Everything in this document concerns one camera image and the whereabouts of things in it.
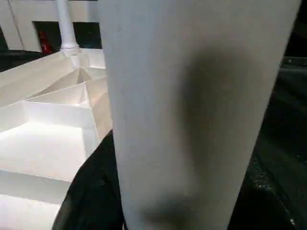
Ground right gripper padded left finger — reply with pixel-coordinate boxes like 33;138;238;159
50;129;126;230

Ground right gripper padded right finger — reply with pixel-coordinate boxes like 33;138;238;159
228;156;307;230

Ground white plastic table top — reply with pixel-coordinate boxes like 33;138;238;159
0;47;114;230

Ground white plastic table leg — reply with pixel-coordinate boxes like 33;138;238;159
55;0;81;53
96;0;303;230

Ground small red bottle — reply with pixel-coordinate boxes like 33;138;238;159
38;31;51;53

